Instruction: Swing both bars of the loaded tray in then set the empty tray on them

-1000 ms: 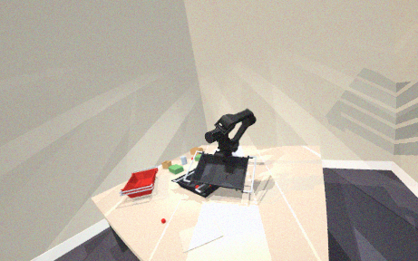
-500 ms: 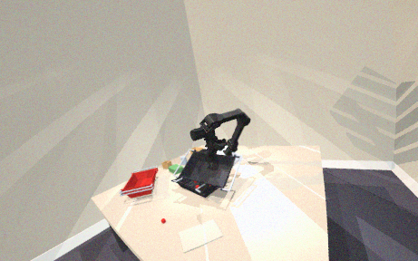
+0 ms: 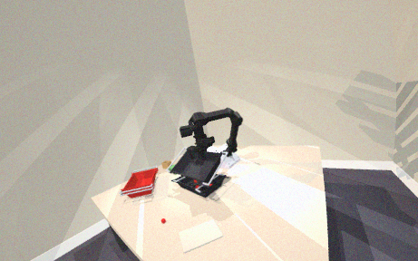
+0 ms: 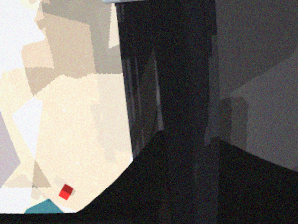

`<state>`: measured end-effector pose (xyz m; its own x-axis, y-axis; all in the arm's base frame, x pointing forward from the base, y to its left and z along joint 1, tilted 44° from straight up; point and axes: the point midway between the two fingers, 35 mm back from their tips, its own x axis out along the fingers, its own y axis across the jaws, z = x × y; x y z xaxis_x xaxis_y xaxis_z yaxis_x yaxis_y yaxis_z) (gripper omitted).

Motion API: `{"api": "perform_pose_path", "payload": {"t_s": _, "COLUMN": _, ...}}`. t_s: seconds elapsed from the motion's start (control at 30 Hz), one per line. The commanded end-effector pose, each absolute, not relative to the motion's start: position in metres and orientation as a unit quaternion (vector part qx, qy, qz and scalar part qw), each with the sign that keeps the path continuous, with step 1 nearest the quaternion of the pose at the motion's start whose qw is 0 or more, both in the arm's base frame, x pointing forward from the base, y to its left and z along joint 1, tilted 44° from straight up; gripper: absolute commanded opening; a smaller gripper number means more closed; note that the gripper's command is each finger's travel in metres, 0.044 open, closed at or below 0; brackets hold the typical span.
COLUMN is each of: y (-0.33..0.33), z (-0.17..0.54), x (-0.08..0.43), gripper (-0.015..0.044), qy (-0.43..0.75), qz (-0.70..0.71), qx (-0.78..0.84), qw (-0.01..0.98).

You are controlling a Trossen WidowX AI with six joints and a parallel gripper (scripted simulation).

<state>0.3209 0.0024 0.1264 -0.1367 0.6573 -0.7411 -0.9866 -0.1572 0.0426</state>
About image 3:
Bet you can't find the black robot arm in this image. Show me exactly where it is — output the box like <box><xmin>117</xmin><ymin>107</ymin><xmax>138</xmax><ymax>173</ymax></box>
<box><xmin>180</xmin><ymin>107</ymin><xmax>244</xmax><ymax>157</ymax></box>

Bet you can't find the white flat rectangular panel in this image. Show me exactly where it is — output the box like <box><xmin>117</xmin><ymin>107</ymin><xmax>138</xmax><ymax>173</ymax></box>
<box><xmin>179</xmin><ymin>219</ymin><xmax>223</xmax><ymax>253</ymax></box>

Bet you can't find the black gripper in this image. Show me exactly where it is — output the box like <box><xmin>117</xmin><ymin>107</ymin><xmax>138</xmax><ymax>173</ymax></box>
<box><xmin>187</xmin><ymin>133</ymin><xmax>207</xmax><ymax>159</ymax></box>

